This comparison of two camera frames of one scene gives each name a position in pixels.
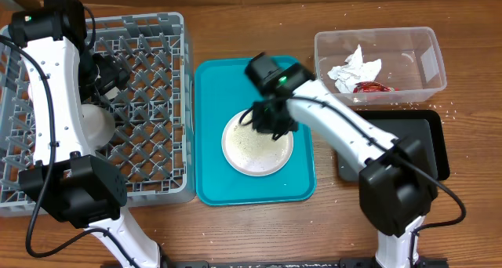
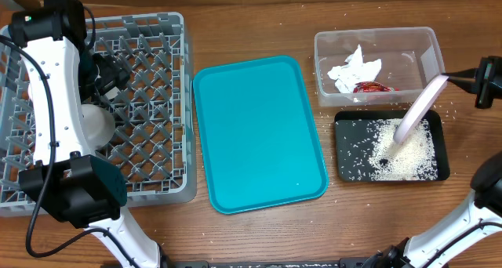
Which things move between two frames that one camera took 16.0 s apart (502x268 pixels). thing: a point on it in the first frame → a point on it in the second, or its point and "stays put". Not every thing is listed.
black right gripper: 288,125 → 485,71
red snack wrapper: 372,87 stays put
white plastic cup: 113,93 stays put
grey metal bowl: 98,124 stays put
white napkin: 354,70 stays put
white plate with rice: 253,153 → 419,108
